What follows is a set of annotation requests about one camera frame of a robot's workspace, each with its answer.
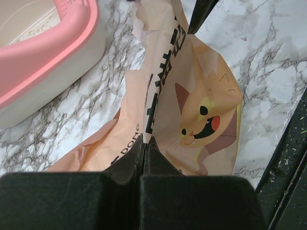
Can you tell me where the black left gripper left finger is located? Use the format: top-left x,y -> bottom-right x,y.
0,138 -> 144,230

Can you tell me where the pink and white litter box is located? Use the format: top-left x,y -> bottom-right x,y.
0,0 -> 106,128

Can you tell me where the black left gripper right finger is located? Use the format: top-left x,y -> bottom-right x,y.
140,138 -> 264,230

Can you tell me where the peach cat litter bag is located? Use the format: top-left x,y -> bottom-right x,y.
49,0 -> 242,175

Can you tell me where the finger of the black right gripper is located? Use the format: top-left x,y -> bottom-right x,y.
188,0 -> 219,34

